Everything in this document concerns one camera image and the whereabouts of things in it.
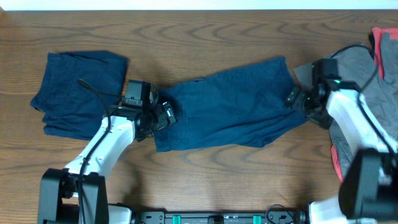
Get red black garment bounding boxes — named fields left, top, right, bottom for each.
left=330, top=27, right=398, bottom=183

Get folded navy shorts left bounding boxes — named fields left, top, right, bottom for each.
left=30, top=51, right=128, bottom=140

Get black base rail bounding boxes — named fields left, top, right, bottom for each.
left=108, top=203, right=312, bottom=224

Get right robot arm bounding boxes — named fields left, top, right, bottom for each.
left=285, top=80, right=397, bottom=223

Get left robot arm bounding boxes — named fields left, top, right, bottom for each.
left=37, top=92, right=176, bottom=223

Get navy blue shorts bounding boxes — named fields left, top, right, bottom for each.
left=154, top=57, right=306, bottom=152

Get grey shorts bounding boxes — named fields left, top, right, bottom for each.
left=293, top=32, right=398, bottom=178

